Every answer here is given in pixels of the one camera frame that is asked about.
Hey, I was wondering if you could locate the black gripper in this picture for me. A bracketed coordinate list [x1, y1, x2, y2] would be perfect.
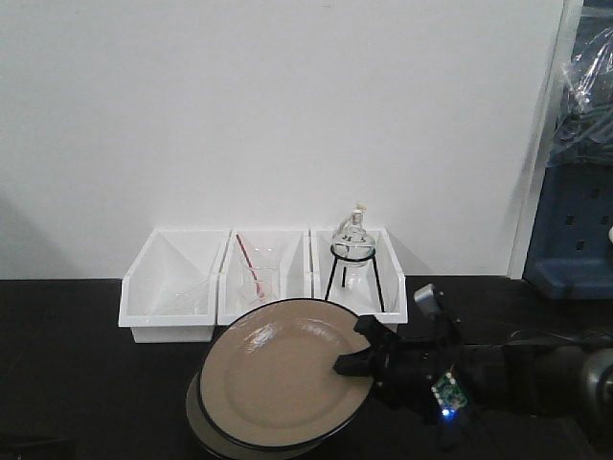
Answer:
[333, 315, 455, 425]

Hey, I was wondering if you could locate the beige round plate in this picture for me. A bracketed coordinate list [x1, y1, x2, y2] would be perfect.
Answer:
[185, 373, 323, 460]
[197, 299, 373, 450]

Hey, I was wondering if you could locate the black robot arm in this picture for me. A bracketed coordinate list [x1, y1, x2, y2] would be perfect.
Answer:
[333, 313, 612, 450]

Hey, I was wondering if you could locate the right white storage bin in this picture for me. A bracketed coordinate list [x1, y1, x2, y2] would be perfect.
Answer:
[310, 228, 409, 331]

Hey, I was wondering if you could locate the white storage bin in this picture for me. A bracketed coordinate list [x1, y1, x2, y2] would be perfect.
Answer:
[216, 229, 312, 327]
[310, 228, 409, 331]
[118, 229, 230, 344]

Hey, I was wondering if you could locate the green circuit board with led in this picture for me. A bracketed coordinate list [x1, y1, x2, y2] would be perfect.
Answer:
[430, 369, 469, 423]

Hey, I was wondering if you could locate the round glass flask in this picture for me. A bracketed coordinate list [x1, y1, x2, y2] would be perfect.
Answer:
[331, 204, 375, 266]

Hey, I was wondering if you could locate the red white stirring rod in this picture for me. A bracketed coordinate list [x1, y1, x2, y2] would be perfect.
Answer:
[236, 234, 266, 301]

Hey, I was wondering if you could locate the glass beaker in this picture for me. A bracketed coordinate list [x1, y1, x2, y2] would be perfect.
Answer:
[238, 247, 280, 309]

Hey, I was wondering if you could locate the middle white storage bin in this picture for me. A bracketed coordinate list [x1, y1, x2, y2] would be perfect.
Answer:
[216, 229, 312, 327]

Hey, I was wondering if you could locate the glass funnel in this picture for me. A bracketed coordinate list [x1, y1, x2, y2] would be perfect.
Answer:
[147, 278, 211, 316]

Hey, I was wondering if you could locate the left white storage bin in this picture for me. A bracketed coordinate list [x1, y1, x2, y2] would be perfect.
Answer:
[118, 229, 230, 344]

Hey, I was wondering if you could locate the blue grey pegboard rack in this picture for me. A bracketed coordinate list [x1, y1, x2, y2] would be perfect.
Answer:
[523, 1, 612, 299]

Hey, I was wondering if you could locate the clear plastic bag of tubes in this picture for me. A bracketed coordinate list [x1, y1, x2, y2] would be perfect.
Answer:
[548, 1, 612, 166]

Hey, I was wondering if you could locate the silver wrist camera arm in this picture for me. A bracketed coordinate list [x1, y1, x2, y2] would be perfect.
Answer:
[413, 284, 443, 319]

